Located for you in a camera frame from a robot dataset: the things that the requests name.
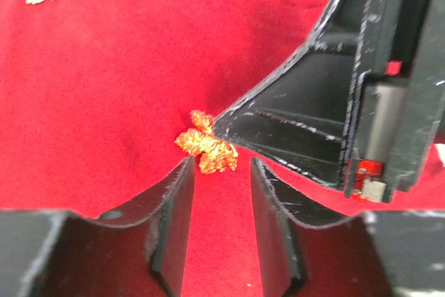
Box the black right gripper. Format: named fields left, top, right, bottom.
left=343, top=0, right=444, bottom=203

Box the red t-shirt garment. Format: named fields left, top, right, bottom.
left=1, top=0, right=444, bottom=296

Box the gold maple leaf brooch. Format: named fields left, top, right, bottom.
left=174, top=110, right=238, bottom=175

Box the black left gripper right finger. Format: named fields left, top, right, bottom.
left=250, top=158, right=444, bottom=296

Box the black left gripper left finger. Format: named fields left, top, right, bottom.
left=1, top=157, right=195, bottom=296

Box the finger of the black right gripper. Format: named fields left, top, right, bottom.
left=213, top=0, right=365, bottom=190

